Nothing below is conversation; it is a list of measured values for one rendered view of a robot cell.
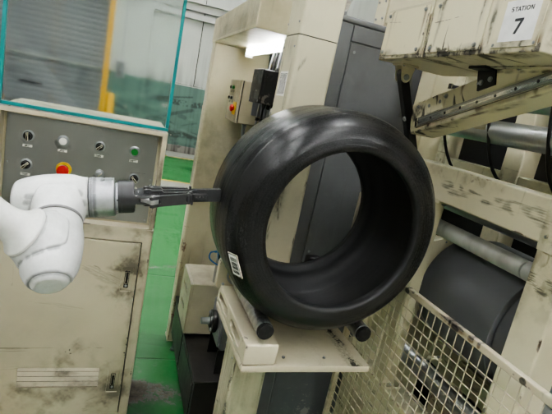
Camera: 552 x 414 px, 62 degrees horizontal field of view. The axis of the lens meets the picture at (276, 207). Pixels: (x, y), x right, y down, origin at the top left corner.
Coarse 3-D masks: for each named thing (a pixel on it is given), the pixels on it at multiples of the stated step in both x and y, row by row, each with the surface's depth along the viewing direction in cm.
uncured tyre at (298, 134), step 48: (240, 144) 117; (288, 144) 103; (336, 144) 104; (384, 144) 108; (240, 192) 104; (384, 192) 141; (432, 192) 118; (240, 240) 105; (384, 240) 141; (240, 288) 112; (288, 288) 139; (336, 288) 140; (384, 288) 119
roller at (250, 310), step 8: (240, 296) 131; (248, 304) 124; (248, 312) 122; (256, 312) 119; (256, 320) 116; (264, 320) 115; (256, 328) 114; (264, 328) 114; (272, 328) 114; (264, 336) 114
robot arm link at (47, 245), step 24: (0, 216) 81; (24, 216) 84; (48, 216) 87; (72, 216) 93; (24, 240) 83; (48, 240) 85; (72, 240) 89; (24, 264) 83; (48, 264) 83; (72, 264) 87; (48, 288) 86
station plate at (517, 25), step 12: (528, 0) 89; (540, 0) 86; (516, 12) 92; (528, 12) 89; (504, 24) 94; (516, 24) 91; (528, 24) 88; (504, 36) 94; (516, 36) 91; (528, 36) 88
